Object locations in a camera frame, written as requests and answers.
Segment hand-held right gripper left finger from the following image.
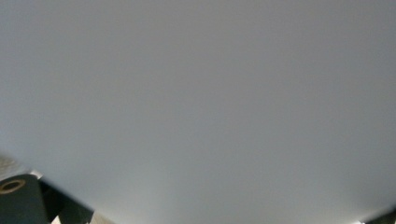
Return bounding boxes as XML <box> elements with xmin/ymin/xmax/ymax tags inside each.
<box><xmin>39</xmin><ymin>179</ymin><xmax>95</xmax><ymax>224</ymax></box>

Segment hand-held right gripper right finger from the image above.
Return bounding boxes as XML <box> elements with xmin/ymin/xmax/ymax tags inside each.
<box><xmin>362</xmin><ymin>205</ymin><xmax>396</xmax><ymax>224</ymax></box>

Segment white cylindrical device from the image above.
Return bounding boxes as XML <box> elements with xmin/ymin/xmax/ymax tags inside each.
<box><xmin>0</xmin><ymin>0</ymin><xmax>396</xmax><ymax>224</ymax></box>

